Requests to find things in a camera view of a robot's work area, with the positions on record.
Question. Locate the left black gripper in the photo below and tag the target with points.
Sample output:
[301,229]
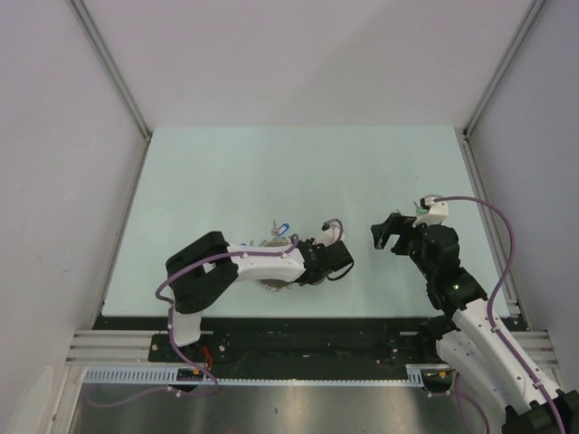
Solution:
[314,246]

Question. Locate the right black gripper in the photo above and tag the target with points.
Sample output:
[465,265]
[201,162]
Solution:
[383,231]

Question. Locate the metal key organizer ring disc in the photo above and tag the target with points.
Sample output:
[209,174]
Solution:
[274,285]

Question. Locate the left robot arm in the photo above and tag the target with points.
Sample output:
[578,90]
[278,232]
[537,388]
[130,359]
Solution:
[201,272]

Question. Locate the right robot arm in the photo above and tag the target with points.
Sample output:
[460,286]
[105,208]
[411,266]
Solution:
[471,338]

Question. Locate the green key tag key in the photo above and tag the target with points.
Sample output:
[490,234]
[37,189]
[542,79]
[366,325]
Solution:
[420,209]

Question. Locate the blue tag key upper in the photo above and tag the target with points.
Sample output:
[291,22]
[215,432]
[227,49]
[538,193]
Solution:
[278,230]

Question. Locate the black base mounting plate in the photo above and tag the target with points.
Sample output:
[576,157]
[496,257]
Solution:
[310,349]

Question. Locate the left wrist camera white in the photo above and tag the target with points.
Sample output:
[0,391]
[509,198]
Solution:
[332,231]

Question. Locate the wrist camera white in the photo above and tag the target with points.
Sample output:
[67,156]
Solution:
[332,231]
[438,211]

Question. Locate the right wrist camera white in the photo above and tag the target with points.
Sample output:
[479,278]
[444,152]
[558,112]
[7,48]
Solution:
[438,211]

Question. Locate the aluminium front rail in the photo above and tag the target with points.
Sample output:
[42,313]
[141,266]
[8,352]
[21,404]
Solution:
[109,347]

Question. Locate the right aluminium frame post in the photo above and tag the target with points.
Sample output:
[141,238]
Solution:
[524,29]

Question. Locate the aluminium frame post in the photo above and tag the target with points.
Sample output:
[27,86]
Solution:
[97,42]
[524,29]

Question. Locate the left aluminium frame post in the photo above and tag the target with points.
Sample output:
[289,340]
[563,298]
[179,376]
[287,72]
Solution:
[97,42]

